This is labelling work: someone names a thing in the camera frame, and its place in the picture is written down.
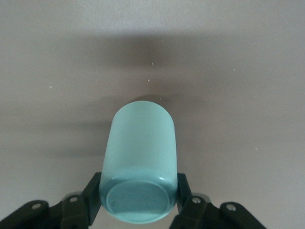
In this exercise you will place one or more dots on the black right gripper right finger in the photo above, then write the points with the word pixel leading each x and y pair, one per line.
pixel 195 214

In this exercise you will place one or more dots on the teal green cup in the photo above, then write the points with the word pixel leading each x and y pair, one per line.
pixel 140 148

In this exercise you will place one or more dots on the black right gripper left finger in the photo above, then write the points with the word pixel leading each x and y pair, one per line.
pixel 78 210

